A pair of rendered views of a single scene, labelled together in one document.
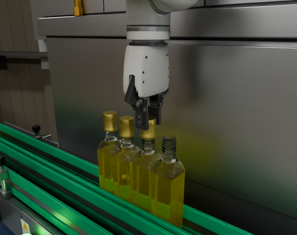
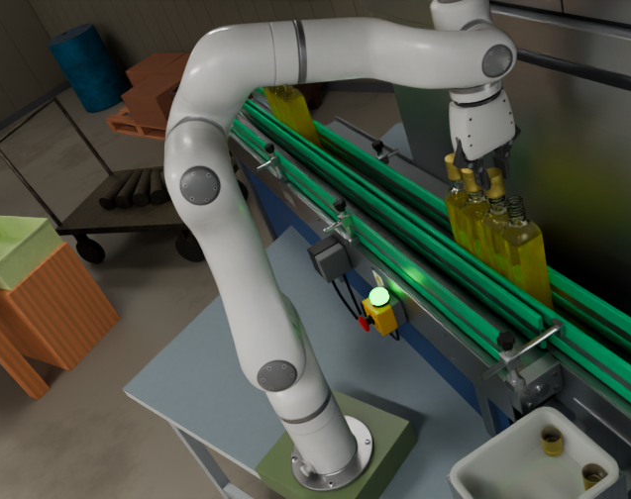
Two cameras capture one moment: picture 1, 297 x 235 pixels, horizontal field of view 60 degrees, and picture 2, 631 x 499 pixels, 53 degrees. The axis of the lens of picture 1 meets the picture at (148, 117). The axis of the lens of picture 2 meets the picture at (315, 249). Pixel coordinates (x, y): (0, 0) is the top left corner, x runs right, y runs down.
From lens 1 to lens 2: 0.69 m
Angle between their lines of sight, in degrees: 39
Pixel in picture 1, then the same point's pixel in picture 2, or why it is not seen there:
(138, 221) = (489, 286)
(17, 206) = (368, 256)
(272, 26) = not seen: outside the picture
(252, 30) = (612, 63)
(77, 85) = not seen: hidden behind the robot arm
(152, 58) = (478, 118)
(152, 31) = (472, 93)
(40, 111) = not seen: hidden behind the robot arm
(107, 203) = (459, 262)
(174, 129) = (546, 169)
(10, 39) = not seen: outside the picture
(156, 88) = (493, 144)
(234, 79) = (600, 121)
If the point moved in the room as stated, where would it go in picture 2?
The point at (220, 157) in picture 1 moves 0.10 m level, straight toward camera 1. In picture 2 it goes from (601, 213) to (575, 249)
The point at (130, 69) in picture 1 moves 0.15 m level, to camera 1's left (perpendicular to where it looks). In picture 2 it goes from (455, 131) to (373, 137)
